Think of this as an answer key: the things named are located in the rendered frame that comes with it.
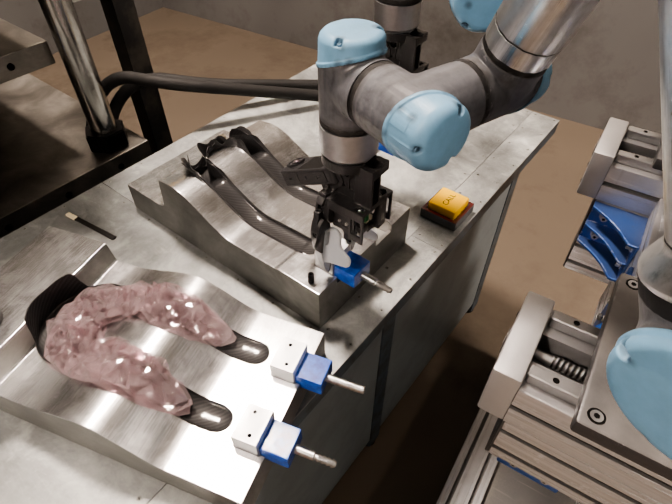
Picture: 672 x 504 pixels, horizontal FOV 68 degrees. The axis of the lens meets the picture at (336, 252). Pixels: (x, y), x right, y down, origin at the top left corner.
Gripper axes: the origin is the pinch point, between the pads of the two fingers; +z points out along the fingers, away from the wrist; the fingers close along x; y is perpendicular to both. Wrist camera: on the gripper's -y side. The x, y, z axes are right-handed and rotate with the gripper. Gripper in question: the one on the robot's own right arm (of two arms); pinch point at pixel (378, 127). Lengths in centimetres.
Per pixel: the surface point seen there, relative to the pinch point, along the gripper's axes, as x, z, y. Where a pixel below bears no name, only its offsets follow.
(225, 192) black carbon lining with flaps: -29.3, 4.2, -13.0
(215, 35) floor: 158, 95, -247
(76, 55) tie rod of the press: -26, -7, -60
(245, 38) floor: 168, 95, -226
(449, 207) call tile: 0.4, 11.4, 17.7
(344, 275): -31.2, 5.1, 15.7
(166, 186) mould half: -36.0, 2.4, -20.6
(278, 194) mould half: -21.8, 6.4, -7.1
